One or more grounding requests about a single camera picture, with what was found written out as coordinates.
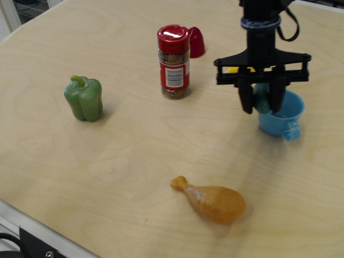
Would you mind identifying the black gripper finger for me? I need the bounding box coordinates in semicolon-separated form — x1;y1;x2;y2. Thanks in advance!
236;68;253;114
269;66;288;113

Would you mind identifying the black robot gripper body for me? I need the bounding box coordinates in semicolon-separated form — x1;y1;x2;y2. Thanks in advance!
214;23;311;86

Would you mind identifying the dark green toy cucumber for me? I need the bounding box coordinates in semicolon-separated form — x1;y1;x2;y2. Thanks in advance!
253;83;270;114

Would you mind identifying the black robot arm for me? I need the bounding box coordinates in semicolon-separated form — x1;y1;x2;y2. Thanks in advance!
214;1;311;114

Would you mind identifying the blue plastic cup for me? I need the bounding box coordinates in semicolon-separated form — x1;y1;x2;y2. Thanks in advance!
258;90;305;141

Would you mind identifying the dark red plastic cup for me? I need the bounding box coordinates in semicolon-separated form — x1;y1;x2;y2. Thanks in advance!
189;27;205;59

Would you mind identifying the yellow toy banana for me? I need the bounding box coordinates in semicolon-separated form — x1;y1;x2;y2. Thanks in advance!
228;67;256;74

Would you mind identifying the red lid spice jar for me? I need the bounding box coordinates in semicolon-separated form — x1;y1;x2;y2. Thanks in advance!
157;25;190;99

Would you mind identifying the orange toy chicken drumstick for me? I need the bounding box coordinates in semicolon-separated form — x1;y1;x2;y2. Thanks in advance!
170;176;247;224

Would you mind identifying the green toy bell pepper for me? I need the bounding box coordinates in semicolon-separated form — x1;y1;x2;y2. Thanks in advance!
64;75;103;121

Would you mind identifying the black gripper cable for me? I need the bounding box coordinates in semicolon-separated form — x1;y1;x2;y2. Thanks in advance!
276;7;300;42

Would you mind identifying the black bracket with screw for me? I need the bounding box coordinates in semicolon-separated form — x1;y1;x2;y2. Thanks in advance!
19;227;67;258

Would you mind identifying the black cable bottom left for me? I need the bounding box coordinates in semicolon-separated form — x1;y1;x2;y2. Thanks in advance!
0;232;30;258

